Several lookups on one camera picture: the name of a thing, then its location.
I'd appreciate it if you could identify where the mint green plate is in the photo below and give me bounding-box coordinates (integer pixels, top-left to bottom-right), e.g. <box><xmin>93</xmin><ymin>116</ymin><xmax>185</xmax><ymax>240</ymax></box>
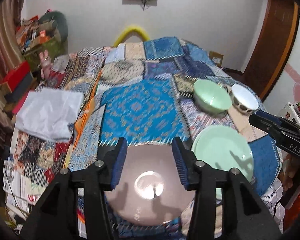
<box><xmin>191</xmin><ymin>125</ymin><xmax>254</xmax><ymax>182</ymax></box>

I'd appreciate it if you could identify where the mint green bowl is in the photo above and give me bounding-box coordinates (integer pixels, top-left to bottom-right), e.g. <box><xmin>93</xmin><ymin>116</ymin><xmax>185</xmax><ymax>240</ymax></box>
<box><xmin>193</xmin><ymin>79</ymin><xmax>232</xmax><ymax>115</ymax></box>

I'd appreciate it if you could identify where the white plate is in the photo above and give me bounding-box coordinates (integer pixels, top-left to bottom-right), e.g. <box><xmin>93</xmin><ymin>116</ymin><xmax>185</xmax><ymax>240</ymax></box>
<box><xmin>216</xmin><ymin>176</ymin><xmax>255</xmax><ymax>205</ymax></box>

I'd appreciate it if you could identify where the operator's right hand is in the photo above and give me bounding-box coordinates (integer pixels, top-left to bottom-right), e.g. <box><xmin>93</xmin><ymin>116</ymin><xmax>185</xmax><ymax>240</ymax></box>
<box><xmin>281</xmin><ymin>154</ymin><xmax>300</xmax><ymax>191</ymax></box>

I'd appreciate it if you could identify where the white sticker-covered board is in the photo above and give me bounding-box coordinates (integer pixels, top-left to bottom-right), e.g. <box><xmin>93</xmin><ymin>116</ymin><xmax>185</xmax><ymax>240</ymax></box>
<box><xmin>279</xmin><ymin>102</ymin><xmax>300</xmax><ymax>126</ymax></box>

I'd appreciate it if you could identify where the white bowl with brown spots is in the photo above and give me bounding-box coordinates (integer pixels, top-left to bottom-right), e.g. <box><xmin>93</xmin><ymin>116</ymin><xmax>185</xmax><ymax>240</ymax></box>
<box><xmin>229</xmin><ymin>84</ymin><xmax>259</xmax><ymax>115</ymax></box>

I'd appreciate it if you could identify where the patchwork blue tablecloth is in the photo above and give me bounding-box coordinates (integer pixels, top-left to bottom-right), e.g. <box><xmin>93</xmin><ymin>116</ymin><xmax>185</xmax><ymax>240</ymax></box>
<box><xmin>13</xmin><ymin>37</ymin><xmax>281</xmax><ymax>239</ymax></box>

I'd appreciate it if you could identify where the white folded cloth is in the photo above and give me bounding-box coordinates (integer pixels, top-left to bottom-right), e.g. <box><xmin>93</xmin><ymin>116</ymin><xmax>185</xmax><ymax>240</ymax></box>
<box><xmin>15</xmin><ymin>87</ymin><xmax>84</xmax><ymax>142</ymax></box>

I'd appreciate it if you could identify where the cardboard box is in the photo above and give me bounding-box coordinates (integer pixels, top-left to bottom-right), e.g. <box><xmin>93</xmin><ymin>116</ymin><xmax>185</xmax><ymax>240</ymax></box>
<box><xmin>209</xmin><ymin>51</ymin><xmax>224</xmax><ymax>67</ymax></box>

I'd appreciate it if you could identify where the pink bunny toy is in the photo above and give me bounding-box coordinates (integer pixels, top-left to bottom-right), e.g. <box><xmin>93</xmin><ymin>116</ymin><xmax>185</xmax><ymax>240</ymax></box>
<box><xmin>39</xmin><ymin>50</ymin><xmax>52</xmax><ymax>80</ymax></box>

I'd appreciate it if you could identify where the red box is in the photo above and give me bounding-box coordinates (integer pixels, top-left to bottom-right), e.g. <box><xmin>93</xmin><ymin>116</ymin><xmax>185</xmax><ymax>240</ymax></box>
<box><xmin>0</xmin><ymin>61</ymin><xmax>30</xmax><ymax>95</ymax></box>

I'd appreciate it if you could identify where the green chair with clutter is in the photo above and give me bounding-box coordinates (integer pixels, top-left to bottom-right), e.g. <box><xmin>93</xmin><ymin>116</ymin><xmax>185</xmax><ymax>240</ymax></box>
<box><xmin>15</xmin><ymin>11</ymin><xmax>69</xmax><ymax>72</ymax></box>

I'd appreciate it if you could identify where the wooden door frame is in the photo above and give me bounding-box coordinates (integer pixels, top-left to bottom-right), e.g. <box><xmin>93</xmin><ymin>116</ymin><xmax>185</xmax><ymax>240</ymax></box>
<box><xmin>242</xmin><ymin>0</ymin><xmax>300</xmax><ymax>100</ymax></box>

